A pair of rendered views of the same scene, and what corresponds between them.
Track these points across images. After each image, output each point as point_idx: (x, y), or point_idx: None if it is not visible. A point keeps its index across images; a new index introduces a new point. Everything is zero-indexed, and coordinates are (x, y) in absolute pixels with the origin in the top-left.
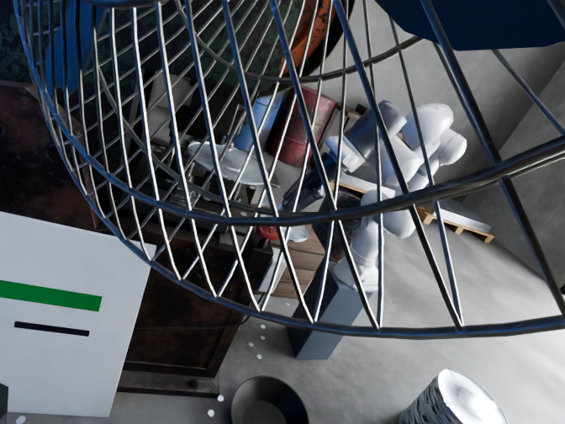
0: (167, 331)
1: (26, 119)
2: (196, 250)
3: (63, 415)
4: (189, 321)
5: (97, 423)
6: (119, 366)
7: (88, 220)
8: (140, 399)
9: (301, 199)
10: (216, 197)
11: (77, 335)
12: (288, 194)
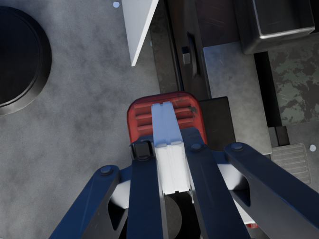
0: (183, 73)
1: None
2: (194, 19)
3: (126, 31)
4: (189, 92)
5: (125, 60)
6: (137, 44)
7: None
8: (153, 87)
9: (57, 235)
10: None
11: None
12: (217, 167)
